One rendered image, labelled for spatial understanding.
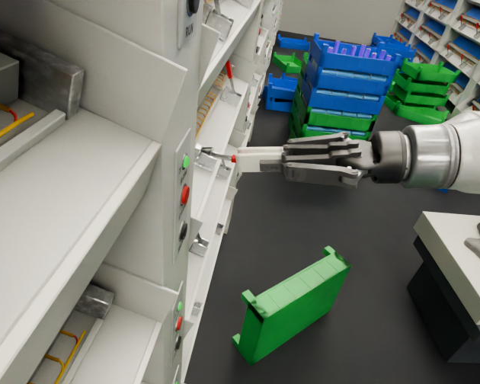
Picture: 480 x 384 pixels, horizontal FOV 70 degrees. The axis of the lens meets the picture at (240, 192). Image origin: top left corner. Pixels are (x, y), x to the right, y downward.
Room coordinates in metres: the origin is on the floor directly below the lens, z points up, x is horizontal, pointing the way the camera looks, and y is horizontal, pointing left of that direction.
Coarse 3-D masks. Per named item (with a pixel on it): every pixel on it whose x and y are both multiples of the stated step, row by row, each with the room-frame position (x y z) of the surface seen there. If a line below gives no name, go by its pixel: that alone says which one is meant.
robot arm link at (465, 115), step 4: (464, 112) 0.60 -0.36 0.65; (468, 112) 0.59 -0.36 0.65; (472, 112) 0.59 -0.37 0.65; (476, 112) 0.58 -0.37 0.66; (456, 116) 0.60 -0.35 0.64; (460, 116) 0.59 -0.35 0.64; (464, 116) 0.58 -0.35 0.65; (468, 116) 0.58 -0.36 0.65; (472, 116) 0.57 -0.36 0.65; (476, 116) 0.57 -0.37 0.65; (448, 120) 0.60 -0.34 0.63; (452, 120) 0.58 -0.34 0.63; (456, 120) 0.57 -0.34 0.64; (460, 120) 0.57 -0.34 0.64; (444, 188) 0.52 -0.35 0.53
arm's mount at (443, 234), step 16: (416, 224) 0.83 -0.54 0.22; (432, 224) 0.78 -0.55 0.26; (448, 224) 0.79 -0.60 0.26; (464, 224) 0.81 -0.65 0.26; (432, 240) 0.75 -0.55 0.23; (448, 240) 0.72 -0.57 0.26; (464, 240) 0.73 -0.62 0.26; (432, 256) 0.72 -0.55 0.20; (448, 256) 0.68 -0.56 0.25; (464, 256) 0.67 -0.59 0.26; (448, 272) 0.65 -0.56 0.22; (464, 272) 0.61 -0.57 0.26; (464, 288) 0.59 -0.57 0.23; (464, 304) 0.56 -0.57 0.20
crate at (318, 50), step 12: (312, 48) 1.53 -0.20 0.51; (324, 48) 1.37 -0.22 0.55; (348, 48) 1.58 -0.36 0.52; (372, 48) 1.59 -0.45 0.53; (324, 60) 1.37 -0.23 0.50; (336, 60) 1.37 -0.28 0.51; (348, 60) 1.38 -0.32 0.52; (360, 60) 1.38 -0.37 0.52; (372, 60) 1.39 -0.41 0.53; (384, 60) 1.39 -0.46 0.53; (396, 60) 1.40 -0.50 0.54; (372, 72) 1.39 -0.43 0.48; (384, 72) 1.39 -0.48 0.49
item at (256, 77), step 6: (258, 66) 1.58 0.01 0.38; (264, 66) 1.58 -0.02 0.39; (258, 72) 1.58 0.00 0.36; (252, 78) 1.44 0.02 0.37; (258, 78) 1.53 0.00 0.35; (252, 84) 1.42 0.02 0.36; (252, 90) 1.37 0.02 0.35; (252, 96) 1.31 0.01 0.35; (252, 102) 1.25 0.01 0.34; (246, 126) 0.98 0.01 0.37
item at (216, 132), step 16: (240, 64) 0.89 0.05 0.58; (224, 80) 0.83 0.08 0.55; (240, 80) 0.88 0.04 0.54; (224, 112) 0.67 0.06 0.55; (208, 128) 0.58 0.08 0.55; (224, 128) 0.60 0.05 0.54; (208, 144) 0.52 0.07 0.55; (224, 144) 0.55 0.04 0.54; (208, 176) 0.44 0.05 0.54; (192, 192) 0.38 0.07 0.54; (208, 192) 0.40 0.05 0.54; (192, 208) 0.35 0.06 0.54; (192, 224) 0.28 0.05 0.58; (192, 240) 0.28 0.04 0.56
